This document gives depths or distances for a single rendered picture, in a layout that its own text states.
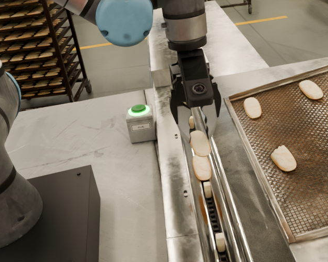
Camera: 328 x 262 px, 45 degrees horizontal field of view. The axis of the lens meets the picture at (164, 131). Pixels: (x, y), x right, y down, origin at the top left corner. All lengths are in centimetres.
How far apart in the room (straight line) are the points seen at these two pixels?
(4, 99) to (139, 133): 39
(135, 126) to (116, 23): 52
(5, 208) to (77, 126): 54
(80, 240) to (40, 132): 60
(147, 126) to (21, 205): 42
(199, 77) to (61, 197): 34
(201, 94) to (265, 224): 27
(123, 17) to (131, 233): 42
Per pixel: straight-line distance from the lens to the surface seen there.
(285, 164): 76
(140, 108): 101
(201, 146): 78
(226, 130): 104
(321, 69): 108
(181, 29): 69
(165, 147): 91
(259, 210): 79
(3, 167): 69
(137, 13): 52
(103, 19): 52
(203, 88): 66
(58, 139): 115
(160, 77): 122
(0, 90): 76
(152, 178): 90
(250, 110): 95
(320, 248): 63
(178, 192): 78
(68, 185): 79
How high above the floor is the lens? 135
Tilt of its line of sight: 30 degrees down
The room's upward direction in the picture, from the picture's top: 9 degrees counter-clockwise
